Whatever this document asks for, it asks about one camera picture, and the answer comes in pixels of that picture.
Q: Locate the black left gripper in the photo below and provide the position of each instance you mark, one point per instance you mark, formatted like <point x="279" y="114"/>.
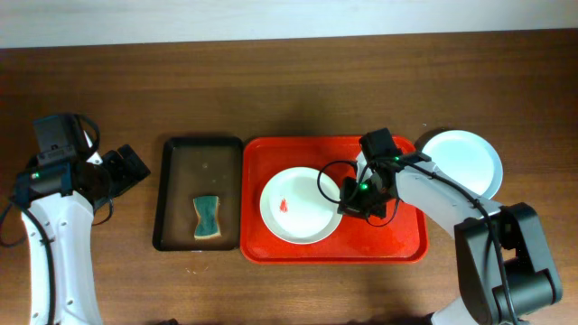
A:
<point x="125" y="163"/>

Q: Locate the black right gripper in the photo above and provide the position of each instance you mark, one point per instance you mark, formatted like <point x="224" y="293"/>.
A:
<point x="361" y="206"/>

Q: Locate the cream white plate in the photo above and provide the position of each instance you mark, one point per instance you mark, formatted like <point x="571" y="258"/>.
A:
<point x="296" y="205"/>

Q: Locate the light blue plate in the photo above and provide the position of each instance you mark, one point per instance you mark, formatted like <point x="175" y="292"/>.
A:
<point x="465" y="157"/>

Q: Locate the green yellow sponge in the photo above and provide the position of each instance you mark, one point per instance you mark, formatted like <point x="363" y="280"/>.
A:
<point x="207" y="210"/>

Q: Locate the mint green plate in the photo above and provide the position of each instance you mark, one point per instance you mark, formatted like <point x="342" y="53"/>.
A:
<point x="492" y="190"/>

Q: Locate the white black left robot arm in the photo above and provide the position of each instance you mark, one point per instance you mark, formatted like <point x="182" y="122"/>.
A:
<point x="58" y="195"/>

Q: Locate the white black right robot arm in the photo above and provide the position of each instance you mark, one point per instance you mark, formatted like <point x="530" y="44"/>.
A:
<point x="504" y="264"/>

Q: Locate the red plastic tray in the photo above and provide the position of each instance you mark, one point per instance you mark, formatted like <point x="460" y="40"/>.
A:
<point x="401" y="238"/>

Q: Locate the black plastic tray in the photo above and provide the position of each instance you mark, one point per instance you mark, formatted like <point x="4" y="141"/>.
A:
<point x="193" y="167"/>

